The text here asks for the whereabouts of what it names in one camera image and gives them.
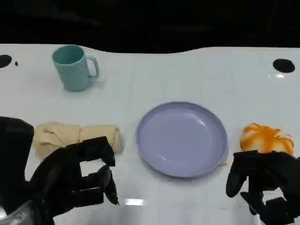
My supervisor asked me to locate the orange and white bread roll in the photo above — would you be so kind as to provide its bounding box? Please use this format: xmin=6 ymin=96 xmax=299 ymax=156
xmin=240 ymin=121 xmax=295 ymax=156

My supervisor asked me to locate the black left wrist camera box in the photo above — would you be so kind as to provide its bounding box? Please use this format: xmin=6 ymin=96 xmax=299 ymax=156
xmin=0 ymin=116 xmax=35 ymax=188

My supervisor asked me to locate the lilac plate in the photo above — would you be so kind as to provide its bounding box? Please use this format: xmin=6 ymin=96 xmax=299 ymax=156
xmin=136 ymin=101 xmax=228 ymax=178

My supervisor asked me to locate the pale green mug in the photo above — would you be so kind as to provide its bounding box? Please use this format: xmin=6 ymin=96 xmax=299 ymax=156
xmin=52 ymin=45 xmax=100 ymax=92

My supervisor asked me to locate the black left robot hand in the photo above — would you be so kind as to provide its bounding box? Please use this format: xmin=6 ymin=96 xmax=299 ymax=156
xmin=25 ymin=135 xmax=120 ymax=218

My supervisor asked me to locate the beige towel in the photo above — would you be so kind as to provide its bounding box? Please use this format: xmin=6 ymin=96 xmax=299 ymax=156
xmin=31 ymin=121 xmax=124 ymax=159

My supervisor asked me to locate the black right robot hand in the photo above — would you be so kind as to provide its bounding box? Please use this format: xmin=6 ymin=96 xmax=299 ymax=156
xmin=225 ymin=150 xmax=300 ymax=225

